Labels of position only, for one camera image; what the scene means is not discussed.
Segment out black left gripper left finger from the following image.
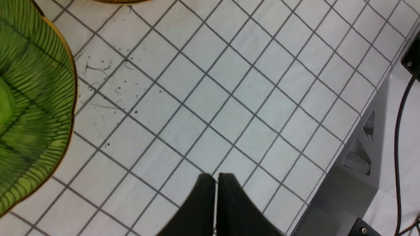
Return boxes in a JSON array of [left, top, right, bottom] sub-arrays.
[[157, 173, 216, 236]]

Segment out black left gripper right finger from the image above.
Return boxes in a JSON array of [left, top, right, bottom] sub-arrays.
[[216, 173, 282, 236]]

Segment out white grid tablecloth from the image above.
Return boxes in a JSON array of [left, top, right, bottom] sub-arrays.
[[1, 0, 419, 236]]

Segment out green plastic plate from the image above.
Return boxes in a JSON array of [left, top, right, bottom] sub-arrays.
[[1, 0, 78, 217]]

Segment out amber plastic plate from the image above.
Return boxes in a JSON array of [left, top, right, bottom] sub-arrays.
[[95, 0, 151, 5]]

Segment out grey metal table bracket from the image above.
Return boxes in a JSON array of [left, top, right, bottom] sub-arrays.
[[292, 76, 389, 236]]

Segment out black cable on table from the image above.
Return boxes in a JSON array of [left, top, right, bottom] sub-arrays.
[[394, 75, 420, 236]]

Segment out black mount block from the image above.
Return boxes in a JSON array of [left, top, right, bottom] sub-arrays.
[[401, 38, 420, 81]]

